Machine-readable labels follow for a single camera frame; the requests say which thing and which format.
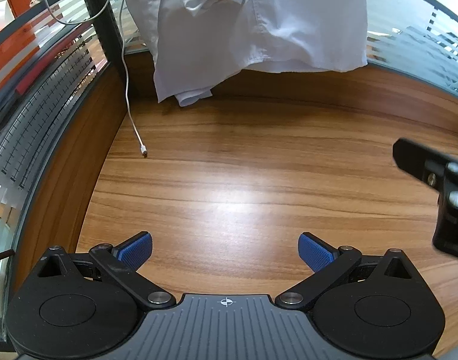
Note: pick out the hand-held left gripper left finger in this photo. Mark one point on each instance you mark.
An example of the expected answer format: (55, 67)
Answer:
(139, 249)

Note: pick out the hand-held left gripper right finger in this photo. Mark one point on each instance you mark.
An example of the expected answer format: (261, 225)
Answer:
(313, 253)

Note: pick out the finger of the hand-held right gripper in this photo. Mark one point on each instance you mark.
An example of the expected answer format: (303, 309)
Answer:
(409, 155)

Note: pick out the white button-up shirt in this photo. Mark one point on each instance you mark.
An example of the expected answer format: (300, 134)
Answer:
(232, 26)

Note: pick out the long frosted striped glass partition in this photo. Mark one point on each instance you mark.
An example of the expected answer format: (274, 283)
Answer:
(401, 15)

